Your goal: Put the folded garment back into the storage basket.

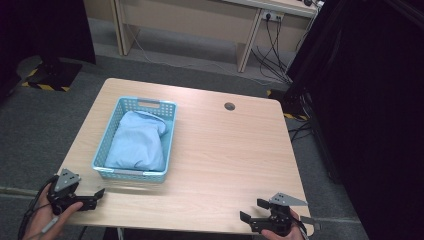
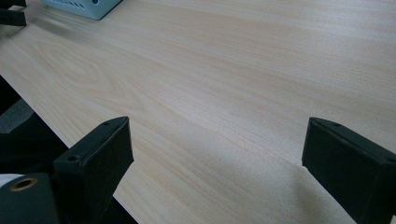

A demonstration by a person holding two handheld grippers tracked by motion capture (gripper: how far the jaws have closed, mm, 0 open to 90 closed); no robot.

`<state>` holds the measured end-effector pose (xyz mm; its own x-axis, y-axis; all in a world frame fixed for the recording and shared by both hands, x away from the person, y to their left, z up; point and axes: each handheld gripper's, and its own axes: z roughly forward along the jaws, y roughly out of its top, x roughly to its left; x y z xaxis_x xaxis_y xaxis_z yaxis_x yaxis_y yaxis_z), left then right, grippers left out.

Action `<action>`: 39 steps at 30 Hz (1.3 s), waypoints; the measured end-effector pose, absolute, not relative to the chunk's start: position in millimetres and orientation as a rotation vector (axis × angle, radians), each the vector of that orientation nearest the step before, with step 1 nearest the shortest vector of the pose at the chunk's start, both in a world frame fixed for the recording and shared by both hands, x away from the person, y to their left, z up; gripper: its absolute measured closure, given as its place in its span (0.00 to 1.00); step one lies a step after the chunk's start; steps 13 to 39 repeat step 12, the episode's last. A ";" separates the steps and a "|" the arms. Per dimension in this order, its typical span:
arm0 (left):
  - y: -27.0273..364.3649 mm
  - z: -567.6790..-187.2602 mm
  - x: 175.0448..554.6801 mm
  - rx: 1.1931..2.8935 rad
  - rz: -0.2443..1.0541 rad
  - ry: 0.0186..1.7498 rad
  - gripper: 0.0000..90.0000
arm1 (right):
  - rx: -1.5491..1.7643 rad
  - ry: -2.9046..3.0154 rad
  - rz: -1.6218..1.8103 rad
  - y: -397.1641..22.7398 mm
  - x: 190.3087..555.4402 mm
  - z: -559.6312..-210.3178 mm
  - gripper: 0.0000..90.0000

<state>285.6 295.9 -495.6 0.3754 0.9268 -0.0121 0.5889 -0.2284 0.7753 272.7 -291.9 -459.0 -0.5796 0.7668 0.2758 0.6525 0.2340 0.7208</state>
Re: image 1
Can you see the person's right hand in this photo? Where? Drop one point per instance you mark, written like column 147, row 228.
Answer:
column 290, row 236

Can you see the white power strip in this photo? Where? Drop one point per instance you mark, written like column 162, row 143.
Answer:
column 272, row 15

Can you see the black curtain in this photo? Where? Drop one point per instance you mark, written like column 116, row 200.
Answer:
column 366, row 100
column 43, row 26

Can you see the black stand base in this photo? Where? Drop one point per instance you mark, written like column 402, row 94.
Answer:
column 58, row 71

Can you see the person's left hand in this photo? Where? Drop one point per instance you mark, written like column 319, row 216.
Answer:
column 41, row 221

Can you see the white table leg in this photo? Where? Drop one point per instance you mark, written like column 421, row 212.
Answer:
column 120, row 234

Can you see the beige wooden desk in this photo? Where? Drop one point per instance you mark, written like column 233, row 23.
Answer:
column 186, row 13

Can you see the light blue plastic basket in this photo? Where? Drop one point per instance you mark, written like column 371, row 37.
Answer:
column 166, row 116

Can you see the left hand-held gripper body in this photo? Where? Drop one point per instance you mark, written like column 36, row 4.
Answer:
column 66, row 180

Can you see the yellow black hazard tape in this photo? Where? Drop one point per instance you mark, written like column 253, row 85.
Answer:
column 295, row 116
column 45, row 87

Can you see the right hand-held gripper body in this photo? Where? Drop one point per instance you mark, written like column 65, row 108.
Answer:
column 280, row 218

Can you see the grey metal bracket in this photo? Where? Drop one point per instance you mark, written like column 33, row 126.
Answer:
column 311, row 221

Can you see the light blue cloth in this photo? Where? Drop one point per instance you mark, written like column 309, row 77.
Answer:
column 138, row 143

